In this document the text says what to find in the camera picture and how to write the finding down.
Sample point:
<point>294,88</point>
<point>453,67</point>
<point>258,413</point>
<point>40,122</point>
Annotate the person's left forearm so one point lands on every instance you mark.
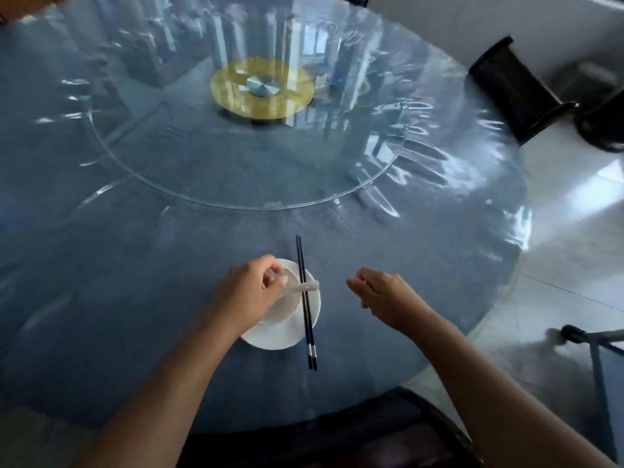
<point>161,399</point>

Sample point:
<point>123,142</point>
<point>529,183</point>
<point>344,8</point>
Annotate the round table with blue cloth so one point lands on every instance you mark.
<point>122,311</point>

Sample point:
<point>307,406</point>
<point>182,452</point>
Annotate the white ceramic spoon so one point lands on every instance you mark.
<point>312,286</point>

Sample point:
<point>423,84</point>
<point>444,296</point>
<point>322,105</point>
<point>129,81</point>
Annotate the grey blue service cart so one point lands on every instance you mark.
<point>609,385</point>

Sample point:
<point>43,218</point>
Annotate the person's left hand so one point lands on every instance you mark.
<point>244,297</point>

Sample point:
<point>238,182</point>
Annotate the glass lazy susan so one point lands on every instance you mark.
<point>195,155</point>

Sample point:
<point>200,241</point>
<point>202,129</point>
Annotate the brown wooden cabinet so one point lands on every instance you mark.
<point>24,7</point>

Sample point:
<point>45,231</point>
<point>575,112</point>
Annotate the person's right forearm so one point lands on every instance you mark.
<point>487,404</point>

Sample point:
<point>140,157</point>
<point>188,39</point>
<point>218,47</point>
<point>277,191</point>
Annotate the clear plastic table cover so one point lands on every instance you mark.
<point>463,190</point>

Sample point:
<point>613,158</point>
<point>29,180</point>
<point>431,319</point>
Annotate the person's right hand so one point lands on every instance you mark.
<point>395,302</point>

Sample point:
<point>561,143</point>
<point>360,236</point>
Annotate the gold turntable base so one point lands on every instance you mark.
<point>229,92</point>

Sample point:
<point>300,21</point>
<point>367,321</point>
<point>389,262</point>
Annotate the white ceramic bowl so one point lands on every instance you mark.
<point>290,309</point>

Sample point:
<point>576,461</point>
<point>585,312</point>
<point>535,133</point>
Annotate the white ceramic plate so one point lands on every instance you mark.
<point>287,336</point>

